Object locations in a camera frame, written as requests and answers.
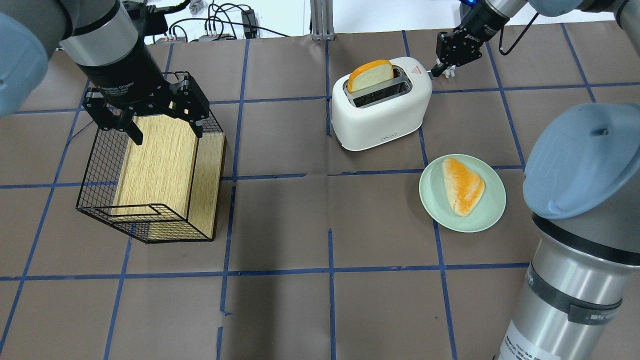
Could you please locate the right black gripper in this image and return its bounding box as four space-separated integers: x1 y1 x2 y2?
430 7 501 78

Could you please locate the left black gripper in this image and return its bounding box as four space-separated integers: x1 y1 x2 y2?
82 47 210 146

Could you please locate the white toaster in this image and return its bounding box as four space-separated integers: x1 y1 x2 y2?
330 56 433 152

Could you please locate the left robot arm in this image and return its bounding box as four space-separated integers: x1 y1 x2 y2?
0 0 214 145

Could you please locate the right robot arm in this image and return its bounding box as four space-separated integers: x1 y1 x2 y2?
493 102 639 360

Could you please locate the bread slice in toaster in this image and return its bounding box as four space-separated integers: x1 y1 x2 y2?
347 59 394 93

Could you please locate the wooden board insert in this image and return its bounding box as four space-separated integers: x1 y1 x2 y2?
109 115 226 243

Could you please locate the triangular bread on plate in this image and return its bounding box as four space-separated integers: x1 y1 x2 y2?
441 157 486 217

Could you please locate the black power adapter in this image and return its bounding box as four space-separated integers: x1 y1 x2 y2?
241 9 259 39

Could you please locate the light green plate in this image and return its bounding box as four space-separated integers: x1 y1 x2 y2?
419 153 506 233

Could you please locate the black wire basket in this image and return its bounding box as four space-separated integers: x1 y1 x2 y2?
76 71 227 245

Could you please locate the aluminium frame post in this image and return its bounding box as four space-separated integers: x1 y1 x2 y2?
310 0 336 41

